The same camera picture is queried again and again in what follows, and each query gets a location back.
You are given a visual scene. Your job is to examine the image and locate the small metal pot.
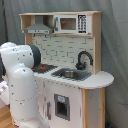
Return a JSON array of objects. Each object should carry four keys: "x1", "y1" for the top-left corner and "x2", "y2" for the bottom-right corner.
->
[{"x1": 62, "y1": 71, "x2": 77, "y2": 78}]

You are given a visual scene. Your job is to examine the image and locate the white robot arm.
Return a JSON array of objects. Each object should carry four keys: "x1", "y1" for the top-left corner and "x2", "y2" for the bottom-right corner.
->
[{"x1": 0, "y1": 42, "x2": 49, "y2": 128}]

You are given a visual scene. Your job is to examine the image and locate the wooden toy kitchen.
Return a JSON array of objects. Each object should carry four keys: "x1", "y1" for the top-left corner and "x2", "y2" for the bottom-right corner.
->
[{"x1": 20, "y1": 11, "x2": 114, "y2": 128}]

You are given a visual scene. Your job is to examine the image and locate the black toy faucet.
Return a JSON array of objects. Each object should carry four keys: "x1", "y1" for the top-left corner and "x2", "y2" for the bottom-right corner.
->
[{"x1": 75, "y1": 51, "x2": 93, "y2": 70}]

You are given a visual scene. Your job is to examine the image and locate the grey toy sink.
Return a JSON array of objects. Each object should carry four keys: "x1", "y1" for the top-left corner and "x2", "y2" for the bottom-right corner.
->
[{"x1": 52, "y1": 68, "x2": 92, "y2": 81}]

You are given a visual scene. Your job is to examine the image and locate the black toy stovetop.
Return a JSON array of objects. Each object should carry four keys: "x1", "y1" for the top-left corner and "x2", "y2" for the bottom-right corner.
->
[{"x1": 33, "y1": 64, "x2": 55, "y2": 73}]

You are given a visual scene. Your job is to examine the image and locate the toy microwave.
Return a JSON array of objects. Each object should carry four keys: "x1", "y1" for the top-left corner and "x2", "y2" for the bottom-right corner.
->
[{"x1": 54, "y1": 14, "x2": 91, "y2": 34}]

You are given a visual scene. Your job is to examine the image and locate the grey range hood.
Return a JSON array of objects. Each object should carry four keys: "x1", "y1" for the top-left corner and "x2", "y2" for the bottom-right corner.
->
[{"x1": 24, "y1": 16, "x2": 52, "y2": 34}]

